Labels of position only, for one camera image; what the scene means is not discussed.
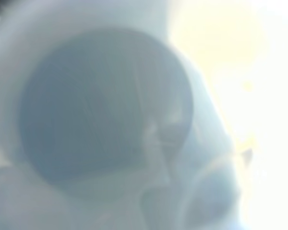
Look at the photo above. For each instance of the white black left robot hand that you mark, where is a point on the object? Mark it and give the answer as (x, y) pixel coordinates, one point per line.
(213, 198)

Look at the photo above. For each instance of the large clear plastic syringe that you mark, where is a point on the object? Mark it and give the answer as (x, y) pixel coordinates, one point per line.
(105, 107)

